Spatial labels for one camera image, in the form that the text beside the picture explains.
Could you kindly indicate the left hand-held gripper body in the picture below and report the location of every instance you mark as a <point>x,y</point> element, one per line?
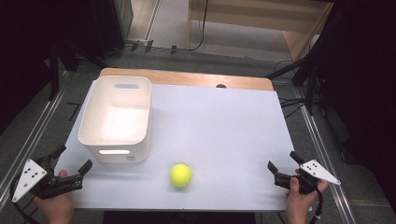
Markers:
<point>56,185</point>

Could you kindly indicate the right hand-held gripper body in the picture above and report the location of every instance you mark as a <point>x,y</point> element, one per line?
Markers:
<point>306,179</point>

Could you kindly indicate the white plastic bin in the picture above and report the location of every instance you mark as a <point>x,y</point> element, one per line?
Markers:
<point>116,121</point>

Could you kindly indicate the yellow tennis ball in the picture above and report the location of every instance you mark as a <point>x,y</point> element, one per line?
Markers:
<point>181,175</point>

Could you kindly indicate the person's left hand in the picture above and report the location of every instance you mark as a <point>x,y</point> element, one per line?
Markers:
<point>57,207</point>

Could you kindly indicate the person's right hand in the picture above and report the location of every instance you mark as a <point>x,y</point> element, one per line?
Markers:
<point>299,202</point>

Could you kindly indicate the white table mat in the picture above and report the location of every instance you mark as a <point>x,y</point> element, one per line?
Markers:
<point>218,140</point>

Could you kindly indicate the black tripod stand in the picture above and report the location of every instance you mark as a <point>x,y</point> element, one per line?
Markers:
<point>308,74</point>

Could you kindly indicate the black metal stand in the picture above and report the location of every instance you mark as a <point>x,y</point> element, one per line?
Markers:
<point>57,68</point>

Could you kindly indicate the dark curtain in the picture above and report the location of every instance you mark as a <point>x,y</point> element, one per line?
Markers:
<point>367,87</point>
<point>21,46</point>

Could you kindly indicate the black cabinet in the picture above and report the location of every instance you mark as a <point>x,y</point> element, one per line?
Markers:
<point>112,25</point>

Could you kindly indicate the wooden shelf unit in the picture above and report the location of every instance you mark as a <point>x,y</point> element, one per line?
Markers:
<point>246,18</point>

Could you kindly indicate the metal floor rail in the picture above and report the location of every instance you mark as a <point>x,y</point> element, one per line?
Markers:
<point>28,143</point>
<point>327,161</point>

